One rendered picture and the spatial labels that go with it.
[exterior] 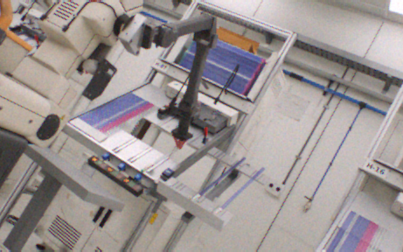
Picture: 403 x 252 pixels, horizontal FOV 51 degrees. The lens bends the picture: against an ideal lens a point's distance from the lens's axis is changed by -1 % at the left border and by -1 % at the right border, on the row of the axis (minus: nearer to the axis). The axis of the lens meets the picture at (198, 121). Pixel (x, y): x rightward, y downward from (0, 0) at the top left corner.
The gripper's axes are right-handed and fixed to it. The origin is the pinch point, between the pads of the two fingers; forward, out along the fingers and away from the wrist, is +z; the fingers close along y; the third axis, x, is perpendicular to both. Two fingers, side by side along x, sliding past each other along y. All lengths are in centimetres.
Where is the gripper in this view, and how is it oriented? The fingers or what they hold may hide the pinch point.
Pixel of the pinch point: (179, 147)
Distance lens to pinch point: 225.2
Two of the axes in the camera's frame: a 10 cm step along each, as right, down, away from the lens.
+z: -2.0, 8.6, 4.8
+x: -5.6, 3.0, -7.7
